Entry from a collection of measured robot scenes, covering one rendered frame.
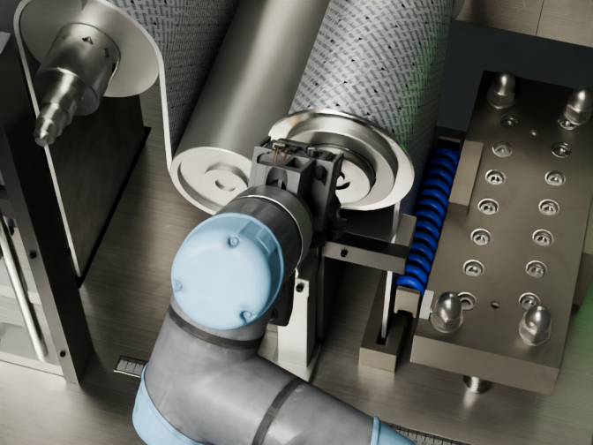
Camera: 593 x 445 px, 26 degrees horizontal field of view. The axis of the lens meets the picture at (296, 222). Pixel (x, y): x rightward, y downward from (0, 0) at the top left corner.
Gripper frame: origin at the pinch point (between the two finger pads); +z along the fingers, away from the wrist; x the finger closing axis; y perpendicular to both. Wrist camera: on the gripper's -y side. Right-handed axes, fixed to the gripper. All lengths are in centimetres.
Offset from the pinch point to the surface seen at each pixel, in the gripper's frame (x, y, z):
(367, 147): -4.6, 6.4, -1.2
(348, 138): -2.7, 6.9, -1.6
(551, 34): -19.1, 16.4, 34.0
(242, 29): 13.3, 12.2, 16.9
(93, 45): 21.8, 11.3, -5.8
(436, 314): -13.6, -13.2, 13.6
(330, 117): -0.7, 8.5, -1.7
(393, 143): -6.8, 7.1, -0.7
